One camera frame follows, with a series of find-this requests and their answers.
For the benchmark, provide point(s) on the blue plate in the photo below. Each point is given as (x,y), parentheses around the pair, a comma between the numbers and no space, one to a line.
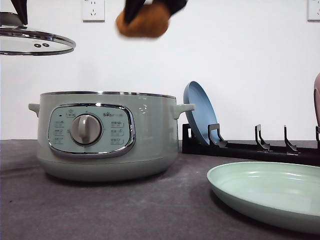
(204,113)

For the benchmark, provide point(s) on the glass steamer lid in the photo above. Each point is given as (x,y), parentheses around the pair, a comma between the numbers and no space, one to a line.
(16,39)

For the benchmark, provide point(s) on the black dish rack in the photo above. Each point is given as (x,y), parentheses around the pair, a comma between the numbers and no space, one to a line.
(261,151)

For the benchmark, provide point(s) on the green plate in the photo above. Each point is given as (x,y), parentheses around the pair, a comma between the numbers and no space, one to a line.
(280,192)

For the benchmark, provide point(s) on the pink plate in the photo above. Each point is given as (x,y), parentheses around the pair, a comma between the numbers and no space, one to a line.
(316,92)

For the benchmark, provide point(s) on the white wall socket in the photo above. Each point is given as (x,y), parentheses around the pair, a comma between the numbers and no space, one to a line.
(93,11)
(313,11)

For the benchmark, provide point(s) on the green electric steamer pot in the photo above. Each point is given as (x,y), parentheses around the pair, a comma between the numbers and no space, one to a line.
(107,136)

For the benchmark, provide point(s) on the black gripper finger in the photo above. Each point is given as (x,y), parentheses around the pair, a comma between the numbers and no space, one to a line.
(21,8)

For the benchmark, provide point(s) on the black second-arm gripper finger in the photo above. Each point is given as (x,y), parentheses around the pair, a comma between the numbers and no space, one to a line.
(132,9)
(172,6)

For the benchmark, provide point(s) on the brown potato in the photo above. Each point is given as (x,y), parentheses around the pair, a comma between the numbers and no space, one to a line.
(146,19)

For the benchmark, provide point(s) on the grey table mat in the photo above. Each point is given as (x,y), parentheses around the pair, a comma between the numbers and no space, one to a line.
(180,205)

